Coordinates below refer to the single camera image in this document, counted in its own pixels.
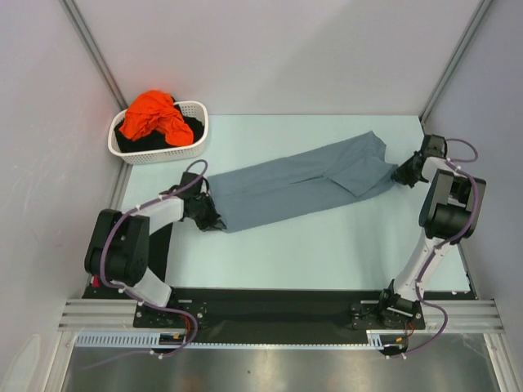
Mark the aluminium front rail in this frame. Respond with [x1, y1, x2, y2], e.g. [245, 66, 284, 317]
[59, 299, 504, 333]

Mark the orange t-shirt in basket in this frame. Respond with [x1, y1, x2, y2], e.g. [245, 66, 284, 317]
[120, 90, 194, 147]

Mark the left aluminium corner post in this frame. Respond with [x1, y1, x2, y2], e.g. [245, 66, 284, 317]
[59, 0, 127, 109]

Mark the black garment in basket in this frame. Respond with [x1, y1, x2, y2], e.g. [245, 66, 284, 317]
[115, 114, 203, 153]

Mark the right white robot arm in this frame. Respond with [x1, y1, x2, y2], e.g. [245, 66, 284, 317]
[376, 135, 487, 327]

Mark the grey-blue t-shirt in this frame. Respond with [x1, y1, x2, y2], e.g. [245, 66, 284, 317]
[208, 131, 397, 233]

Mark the folded black t-shirt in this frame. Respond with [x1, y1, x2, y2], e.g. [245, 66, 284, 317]
[105, 221, 172, 287]

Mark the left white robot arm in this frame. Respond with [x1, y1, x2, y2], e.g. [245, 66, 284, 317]
[84, 171, 226, 327]

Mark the white slotted cable duct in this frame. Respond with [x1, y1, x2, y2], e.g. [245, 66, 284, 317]
[75, 332, 384, 350]

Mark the red folded garment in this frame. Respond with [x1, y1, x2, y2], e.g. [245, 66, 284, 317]
[92, 275, 101, 288]

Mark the aluminium corner post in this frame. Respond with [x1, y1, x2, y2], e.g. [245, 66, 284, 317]
[59, 0, 127, 109]
[418, 0, 497, 127]

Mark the white plastic laundry basket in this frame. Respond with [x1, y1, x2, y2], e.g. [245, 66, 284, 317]
[107, 100, 209, 165]

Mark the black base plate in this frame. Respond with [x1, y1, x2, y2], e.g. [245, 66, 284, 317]
[81, 287, 477, 345]

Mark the right aluminium corner post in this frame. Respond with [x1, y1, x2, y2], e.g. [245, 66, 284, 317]
[418, 0, 497, 127]

